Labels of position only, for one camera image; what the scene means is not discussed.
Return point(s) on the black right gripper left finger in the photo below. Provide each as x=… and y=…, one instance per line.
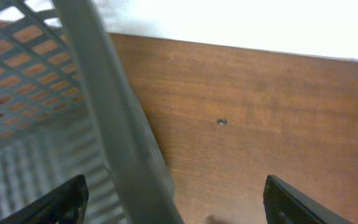
x=65, y=204

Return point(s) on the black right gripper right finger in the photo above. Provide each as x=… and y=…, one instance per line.
x=284, y=204

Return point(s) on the grey plastic lattice basket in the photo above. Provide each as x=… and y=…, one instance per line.
x=66, y=109

